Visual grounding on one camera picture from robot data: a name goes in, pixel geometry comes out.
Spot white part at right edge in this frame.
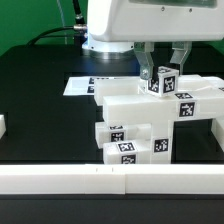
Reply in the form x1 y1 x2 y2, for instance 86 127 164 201
213 117 224 152

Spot white chair seat part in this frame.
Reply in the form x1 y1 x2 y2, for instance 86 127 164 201
136 74 224 164

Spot white tagged cube block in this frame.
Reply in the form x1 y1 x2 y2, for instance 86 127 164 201
147 66 179 97

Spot white part at edge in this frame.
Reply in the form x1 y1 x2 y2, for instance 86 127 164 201
213 117 224 152
0 115 6 139

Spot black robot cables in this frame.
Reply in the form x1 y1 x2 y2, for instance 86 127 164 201
26 0 88 47

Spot white part at left edge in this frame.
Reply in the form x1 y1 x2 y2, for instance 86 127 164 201
0 115 6 139

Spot white front rail fixture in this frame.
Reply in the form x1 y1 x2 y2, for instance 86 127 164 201
0 164 224 195

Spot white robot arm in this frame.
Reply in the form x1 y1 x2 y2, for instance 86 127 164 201
87 0 224 80

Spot white chair back frame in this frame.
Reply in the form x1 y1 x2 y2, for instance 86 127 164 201
94 75 224 126

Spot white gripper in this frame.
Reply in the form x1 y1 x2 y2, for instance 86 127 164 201
87 0 224 80

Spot white sheet with four tags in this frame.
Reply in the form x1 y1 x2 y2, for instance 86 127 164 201
63 76 114 98

